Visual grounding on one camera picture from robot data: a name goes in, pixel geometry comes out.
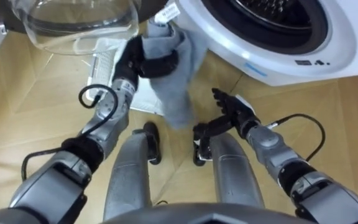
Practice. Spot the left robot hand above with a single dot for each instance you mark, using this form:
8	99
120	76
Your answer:
129	67

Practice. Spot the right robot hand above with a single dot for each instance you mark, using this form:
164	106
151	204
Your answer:
233	110

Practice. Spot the grey cloth garment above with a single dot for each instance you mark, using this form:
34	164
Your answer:
174	84

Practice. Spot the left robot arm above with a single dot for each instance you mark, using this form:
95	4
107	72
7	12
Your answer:
73	165

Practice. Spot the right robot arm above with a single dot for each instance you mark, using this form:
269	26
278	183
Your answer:
294	168

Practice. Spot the white laundry basket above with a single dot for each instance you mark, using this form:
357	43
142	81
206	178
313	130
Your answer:
104	67

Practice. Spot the open washing machine door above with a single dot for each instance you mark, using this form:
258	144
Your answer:
73	21

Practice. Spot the robot legs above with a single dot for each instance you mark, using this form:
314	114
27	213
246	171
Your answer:
179	174

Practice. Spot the white washing machine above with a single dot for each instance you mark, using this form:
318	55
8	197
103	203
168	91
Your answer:
291	37

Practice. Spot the robot body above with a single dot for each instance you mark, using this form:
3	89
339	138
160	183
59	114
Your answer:
204	214

